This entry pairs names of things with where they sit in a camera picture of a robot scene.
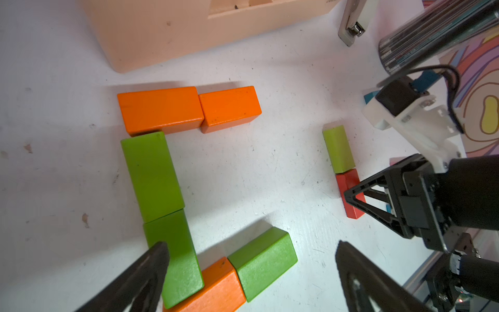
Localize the red block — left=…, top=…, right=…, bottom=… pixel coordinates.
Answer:
left=334, top=168, right=367, bottom=220

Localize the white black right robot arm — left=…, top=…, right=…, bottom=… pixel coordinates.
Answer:
left=344, top=154, right=498, bottom=311

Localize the orange block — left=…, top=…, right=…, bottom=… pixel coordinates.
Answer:
left=199, top=86, right=262, bottom=134
left=163, top=257, right=247, bottom=312
left=117, top=87, right=205, bottom=137

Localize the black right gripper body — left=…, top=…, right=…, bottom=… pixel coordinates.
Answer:
left=387, top=154, right=466, bottom=253

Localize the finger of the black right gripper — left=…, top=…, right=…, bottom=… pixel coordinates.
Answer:
left=344, top=192, right=413, bottom=239
left=343, top=171, right=394, bottom=205

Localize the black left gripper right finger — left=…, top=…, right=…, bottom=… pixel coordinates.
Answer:
left=335, top=240, right=430, bottom=311

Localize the teal block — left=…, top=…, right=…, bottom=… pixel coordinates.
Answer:
left=363, top=70, right=442, bottom=104

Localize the beige plastic file organizer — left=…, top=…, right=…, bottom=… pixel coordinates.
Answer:
left=81, top=0, right=337, bottom=74

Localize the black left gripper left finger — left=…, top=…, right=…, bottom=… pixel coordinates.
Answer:
left=78, top=242, right=170, bottom=311

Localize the pink block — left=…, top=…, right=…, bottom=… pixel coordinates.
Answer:
left=389, top=157, right=406, bottom=166

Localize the light green block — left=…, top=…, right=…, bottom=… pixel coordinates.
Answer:
left=322, top=126, right=356, bottom=174

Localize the grey stapler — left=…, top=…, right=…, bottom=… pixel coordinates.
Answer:
left=338, top=0, right=379, bottom=47

